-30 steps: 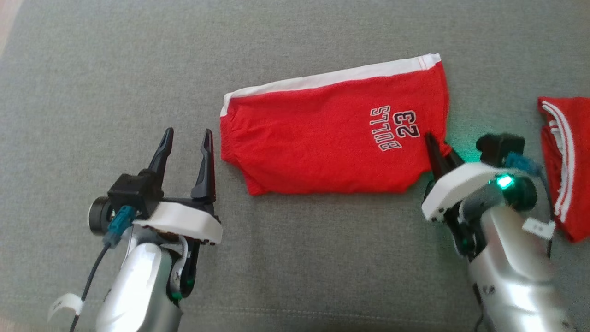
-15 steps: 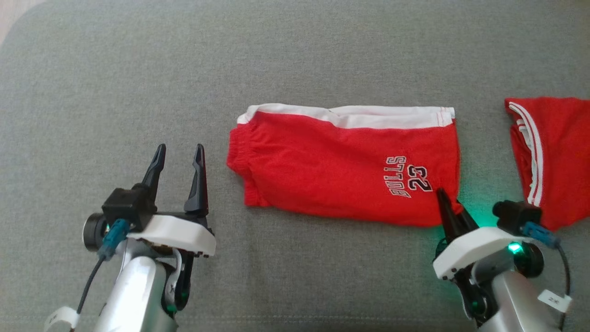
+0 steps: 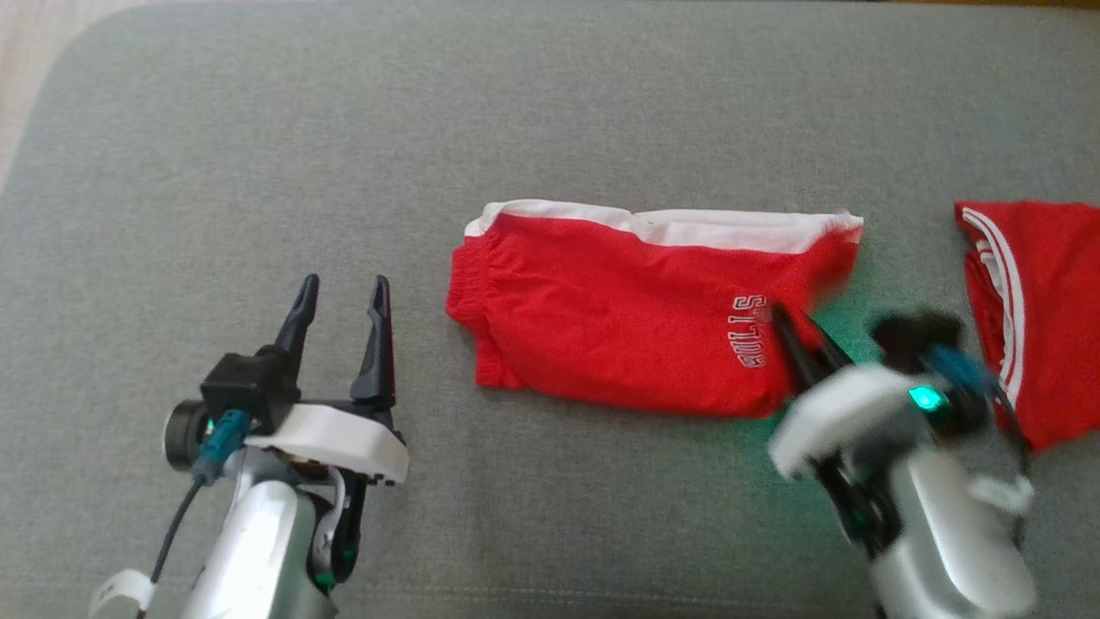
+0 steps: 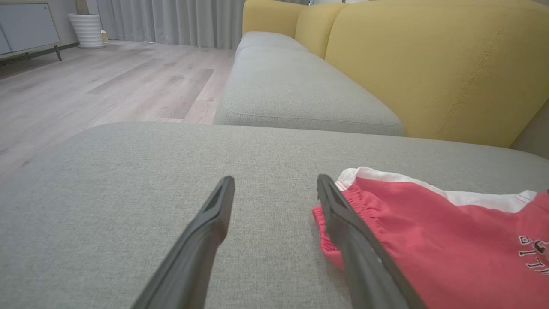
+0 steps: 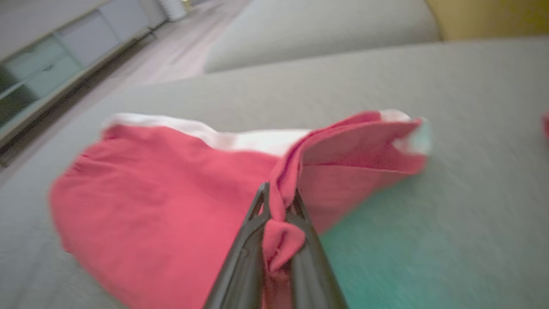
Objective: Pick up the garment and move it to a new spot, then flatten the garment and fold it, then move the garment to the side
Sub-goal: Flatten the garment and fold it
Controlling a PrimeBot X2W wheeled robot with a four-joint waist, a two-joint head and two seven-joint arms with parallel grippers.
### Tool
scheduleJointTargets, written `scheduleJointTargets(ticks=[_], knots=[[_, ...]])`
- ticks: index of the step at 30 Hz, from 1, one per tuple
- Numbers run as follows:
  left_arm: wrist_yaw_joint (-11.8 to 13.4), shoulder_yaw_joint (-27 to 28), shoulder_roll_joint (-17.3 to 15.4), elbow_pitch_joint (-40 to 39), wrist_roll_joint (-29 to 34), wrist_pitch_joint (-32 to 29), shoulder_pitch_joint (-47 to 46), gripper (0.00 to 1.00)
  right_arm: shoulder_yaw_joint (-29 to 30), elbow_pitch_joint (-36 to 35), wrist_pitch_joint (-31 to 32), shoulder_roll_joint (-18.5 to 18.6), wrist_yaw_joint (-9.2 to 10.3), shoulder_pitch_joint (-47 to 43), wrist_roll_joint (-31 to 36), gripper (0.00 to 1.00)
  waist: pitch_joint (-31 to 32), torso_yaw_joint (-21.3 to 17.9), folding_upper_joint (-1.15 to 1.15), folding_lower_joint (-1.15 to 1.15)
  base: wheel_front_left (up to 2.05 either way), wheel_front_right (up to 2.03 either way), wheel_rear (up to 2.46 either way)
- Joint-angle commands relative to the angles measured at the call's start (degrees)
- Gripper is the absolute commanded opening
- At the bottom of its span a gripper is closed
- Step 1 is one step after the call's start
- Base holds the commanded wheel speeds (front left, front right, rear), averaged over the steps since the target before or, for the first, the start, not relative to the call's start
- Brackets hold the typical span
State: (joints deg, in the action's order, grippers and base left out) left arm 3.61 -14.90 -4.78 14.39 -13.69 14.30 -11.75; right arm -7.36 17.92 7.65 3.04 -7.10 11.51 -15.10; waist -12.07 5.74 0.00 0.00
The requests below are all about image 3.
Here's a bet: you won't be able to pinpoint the black camera cable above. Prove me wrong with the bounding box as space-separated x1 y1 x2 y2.
988 387 1032 457
150 477 207 587

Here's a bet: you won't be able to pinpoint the teal right camera connector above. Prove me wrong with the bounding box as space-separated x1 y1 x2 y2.
928 344 998 405

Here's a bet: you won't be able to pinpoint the black left camera cable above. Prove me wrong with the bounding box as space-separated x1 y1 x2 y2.
150 477 207 587

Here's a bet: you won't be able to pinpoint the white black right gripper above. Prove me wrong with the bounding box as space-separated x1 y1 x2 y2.
767 303 989 551

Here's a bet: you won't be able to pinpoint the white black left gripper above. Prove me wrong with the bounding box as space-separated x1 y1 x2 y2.
163 273 410 590

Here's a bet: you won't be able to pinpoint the teal left camera connector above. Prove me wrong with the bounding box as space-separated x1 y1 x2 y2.
191 410 252 487

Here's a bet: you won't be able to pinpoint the teal camera connector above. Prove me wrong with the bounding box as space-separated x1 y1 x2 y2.
191 410 252 487
928 344 998 405

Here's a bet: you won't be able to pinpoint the red basketball jersey number 23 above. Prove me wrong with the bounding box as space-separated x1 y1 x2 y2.
956 200 1100 452

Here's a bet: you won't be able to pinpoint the large grey sofa seat cushion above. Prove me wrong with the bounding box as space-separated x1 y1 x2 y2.
0 0 1100 619

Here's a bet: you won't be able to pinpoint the red shorts with white band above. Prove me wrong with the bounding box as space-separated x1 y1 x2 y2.
445 199 864 420

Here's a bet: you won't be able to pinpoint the black right camera cable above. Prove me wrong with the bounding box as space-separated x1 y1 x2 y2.
988 387 1032 457

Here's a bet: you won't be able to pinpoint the white left cable label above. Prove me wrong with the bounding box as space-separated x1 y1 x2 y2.
89 569 156 619

